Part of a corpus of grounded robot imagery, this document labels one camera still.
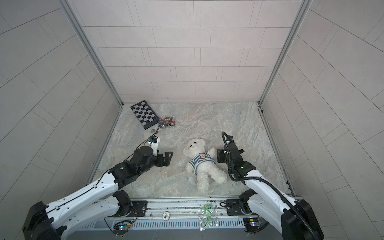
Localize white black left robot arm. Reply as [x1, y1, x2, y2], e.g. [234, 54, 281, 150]
[22, 146, 174, 240]

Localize aluminium corner post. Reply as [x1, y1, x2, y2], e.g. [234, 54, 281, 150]
[58, 0, 124, 108]
[259, 0, 312, 107]

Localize right circuit board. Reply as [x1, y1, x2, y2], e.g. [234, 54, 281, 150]
[243, 218, 260, 234]

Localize black white chessboard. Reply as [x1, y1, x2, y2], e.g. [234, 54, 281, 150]
[130, 100, 159, 130]

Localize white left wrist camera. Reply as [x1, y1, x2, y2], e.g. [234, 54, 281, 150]
[148, 135, 160, 156]

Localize round silver rail knob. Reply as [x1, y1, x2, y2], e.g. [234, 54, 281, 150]
[162, 211, 171, 222]

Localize right aluminium corner post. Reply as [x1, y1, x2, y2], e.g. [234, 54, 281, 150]
[259, 0, 312, 107]

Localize left aluminium corner post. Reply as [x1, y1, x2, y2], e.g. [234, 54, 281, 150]
[58, 0, 124, 108]

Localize black corrugated cable conduit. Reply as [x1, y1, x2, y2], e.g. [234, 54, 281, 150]
[221, 131, 319, 240]

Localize left green circuit board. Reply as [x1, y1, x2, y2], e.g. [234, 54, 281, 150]
[113, 221, 133, 236]

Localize blue white striped knit sweater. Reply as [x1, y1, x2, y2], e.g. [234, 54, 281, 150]
[187, 153, 216, 175]

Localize white fluffy teddy bear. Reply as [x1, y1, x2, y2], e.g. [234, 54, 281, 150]
[183, 139, 228, 193]

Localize bag of colourful small parts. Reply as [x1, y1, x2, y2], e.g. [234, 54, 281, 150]
[158, 117, 176, 128]

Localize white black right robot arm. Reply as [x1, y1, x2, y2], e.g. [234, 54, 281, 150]
[217, 143, 325, 240]

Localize clear bag of green parts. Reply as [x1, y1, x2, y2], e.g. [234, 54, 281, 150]
[198, 203, 219, 231]

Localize aluminium front mounting rail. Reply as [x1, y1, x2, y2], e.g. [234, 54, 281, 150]
[98, 195, 311, 223]

